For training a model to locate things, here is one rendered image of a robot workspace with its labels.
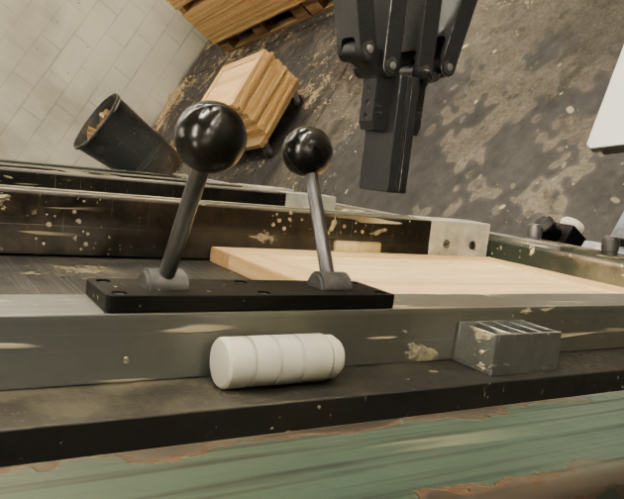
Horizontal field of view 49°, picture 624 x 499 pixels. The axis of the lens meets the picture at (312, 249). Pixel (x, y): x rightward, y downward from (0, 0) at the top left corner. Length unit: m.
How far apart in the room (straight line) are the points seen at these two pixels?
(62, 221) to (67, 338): 0.43
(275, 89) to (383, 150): 3.80
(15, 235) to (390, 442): 0.64
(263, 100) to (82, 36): 2.68
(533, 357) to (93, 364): 0.31
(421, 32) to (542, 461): 0.28
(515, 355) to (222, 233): 0.47
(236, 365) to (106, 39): 6.21
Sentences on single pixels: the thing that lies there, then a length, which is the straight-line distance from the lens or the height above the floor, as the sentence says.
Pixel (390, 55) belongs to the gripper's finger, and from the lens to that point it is 0.42.
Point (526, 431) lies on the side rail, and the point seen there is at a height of 1.46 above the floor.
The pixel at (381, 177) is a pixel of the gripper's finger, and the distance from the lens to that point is 0.43.
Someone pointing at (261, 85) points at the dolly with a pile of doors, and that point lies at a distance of 4.15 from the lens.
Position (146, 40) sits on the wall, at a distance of 6.70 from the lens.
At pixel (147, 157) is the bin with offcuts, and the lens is 5.26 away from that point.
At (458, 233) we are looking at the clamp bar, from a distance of 1.10.
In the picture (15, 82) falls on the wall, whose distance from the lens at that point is 6.21.
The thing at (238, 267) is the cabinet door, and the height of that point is 1.30.
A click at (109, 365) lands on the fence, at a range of 0.40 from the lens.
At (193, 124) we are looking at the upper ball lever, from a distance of 0.35.
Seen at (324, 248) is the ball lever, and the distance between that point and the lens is 0.48.
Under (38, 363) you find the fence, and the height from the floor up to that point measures 1.54.
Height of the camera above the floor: 1.66
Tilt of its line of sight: 31 degrees down
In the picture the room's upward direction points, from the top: 51 degrees counter-clockwise
